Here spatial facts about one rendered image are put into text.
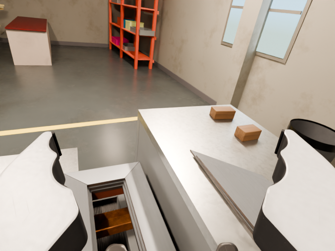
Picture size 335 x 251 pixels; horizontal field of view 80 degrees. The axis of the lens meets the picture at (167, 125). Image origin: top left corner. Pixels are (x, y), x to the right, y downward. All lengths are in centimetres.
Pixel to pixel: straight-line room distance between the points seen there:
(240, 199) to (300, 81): 246
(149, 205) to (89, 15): 753
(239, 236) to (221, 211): 7
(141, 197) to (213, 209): 34
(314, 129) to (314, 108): 26
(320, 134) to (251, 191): 221
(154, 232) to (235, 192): 31
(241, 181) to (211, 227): 20
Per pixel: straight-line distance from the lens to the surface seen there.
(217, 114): 108
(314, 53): 294
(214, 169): 71
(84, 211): 84
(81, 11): 800
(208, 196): 65
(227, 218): 62
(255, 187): 72
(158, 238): 77
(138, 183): 91
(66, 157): 124
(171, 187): 75
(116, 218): 102
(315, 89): 290
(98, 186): 93
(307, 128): 283
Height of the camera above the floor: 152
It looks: 30 degrees down
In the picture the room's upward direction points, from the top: 9 degrees clockwise
